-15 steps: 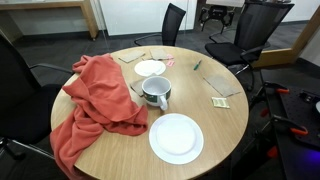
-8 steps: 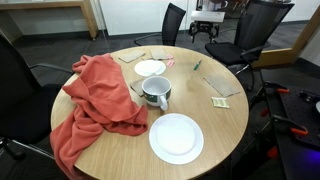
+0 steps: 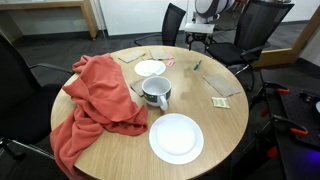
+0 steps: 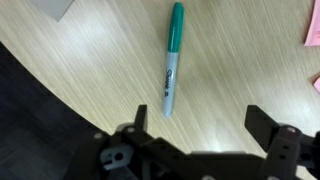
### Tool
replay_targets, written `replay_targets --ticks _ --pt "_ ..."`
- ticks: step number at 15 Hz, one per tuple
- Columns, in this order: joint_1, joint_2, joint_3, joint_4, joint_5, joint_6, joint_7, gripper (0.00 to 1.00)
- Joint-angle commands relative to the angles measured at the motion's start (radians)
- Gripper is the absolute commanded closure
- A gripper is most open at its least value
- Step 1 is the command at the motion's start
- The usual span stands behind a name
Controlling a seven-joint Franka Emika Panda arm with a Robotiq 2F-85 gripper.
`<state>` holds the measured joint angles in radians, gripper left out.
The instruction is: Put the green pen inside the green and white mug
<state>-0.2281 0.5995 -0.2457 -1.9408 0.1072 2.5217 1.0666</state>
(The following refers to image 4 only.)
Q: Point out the green Sharpie marker pen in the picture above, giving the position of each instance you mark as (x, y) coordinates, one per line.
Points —
(173, 66)

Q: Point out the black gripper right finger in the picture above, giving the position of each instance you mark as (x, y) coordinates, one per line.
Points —
(261, 126)

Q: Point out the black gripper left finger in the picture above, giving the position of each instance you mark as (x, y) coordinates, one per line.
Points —
(141, 116)

